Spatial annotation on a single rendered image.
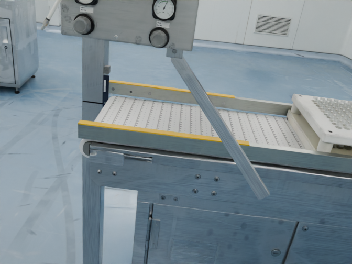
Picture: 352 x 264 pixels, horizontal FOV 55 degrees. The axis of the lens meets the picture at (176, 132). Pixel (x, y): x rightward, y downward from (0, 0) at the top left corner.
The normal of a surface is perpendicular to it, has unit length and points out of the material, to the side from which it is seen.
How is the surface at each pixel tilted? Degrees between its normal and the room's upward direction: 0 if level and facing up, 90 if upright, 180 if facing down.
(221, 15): 90
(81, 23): 90
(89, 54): 90
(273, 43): 90
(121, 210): 0
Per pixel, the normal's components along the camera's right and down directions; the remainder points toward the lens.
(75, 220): 0.11, -0.89
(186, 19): -0.05, 0.44
